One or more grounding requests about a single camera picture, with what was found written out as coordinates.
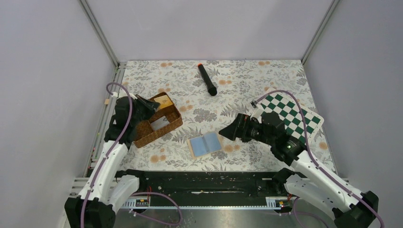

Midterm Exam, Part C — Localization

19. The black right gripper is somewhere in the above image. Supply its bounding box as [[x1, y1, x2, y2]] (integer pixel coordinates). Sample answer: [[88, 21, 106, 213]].
[[219, 113, 275, 146]]

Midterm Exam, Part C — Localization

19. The beige leather card holder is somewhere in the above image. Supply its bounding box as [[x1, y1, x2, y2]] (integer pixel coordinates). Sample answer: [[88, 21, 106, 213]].
[[187, 132, 224, 159]]

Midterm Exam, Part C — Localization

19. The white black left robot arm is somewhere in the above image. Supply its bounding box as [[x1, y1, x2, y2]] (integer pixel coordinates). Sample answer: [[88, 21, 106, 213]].
[[64, 95, 160, 228]]

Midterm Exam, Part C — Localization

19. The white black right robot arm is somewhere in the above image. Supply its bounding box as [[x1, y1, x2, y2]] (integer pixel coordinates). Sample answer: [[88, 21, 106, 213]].
[[219, 113, 379, 228]]

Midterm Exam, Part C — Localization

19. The silver card in basket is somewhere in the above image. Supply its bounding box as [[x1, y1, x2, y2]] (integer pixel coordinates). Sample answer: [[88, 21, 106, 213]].
[[150, 116, 170, 131]]

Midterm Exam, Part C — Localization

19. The brown woven divided basket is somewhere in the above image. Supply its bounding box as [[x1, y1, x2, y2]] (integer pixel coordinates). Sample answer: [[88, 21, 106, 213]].
[[134, 92, 183, 148]]

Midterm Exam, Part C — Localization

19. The black microphone orange tip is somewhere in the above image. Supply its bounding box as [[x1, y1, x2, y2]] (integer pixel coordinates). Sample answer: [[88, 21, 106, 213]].
[[197, 63, 217, 96]]

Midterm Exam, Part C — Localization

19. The green white chessboard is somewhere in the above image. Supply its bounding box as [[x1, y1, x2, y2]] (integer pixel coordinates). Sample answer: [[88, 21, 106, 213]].
[[248, 93, 324, 145]]

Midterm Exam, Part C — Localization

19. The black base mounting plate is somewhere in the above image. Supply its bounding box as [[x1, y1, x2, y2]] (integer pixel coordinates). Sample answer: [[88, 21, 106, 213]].
[[117, 171, 304, 208]]

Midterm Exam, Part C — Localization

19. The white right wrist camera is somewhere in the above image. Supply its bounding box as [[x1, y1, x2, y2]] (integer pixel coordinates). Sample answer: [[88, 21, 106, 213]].
[[251, 101, 264, 119]]

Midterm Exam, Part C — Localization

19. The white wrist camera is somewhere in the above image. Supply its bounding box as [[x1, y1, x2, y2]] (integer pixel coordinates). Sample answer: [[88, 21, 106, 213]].
[[251, 101, 264, 119], [111, 91, 137, 100]]

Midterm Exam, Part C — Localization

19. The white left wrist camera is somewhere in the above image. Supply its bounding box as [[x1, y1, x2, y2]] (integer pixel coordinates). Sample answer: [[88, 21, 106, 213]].
[[111, 91, 137, 100]]

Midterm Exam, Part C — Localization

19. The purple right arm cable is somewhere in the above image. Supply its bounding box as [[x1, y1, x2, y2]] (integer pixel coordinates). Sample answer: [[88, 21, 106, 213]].
[[251, 90, 385, 228]]

